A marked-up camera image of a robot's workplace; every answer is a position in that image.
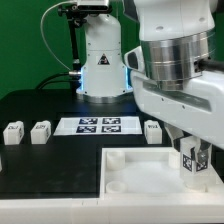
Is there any grey camera cable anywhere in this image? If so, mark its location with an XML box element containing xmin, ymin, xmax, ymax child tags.
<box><xmin>39</xmin><ymin>1</ymin><xmax>78</xmax><ymax>76</ymax></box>

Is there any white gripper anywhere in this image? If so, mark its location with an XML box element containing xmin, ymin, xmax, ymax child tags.
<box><xmin>131</xmin><ymin>71</ymin><xmax>224</xmax><ymax>164</ymax></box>

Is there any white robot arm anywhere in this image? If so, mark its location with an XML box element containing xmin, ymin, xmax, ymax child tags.
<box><xmin>78</xmin><ymin>0</ymin><xmax>224</xmax><ymax>149</ymax></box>

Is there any white sheet with AprilTags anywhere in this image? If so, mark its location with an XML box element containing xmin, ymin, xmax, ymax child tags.
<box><xmin>54</xmin><ymin>116</ymin><xmax>142</xmax><ymax>136</ymax></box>

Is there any white obstacle fence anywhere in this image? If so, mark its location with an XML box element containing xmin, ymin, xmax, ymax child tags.
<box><xmin>0</xmin><ymin>194</ymin><xmax>224</xmax><ymax>224</ymax></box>

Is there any white square tabletop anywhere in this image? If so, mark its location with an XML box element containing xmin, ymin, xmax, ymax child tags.
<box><xmin>100</xmin><ymin>147</ymin><xmax>224</xmax><ymax>198</ymax></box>

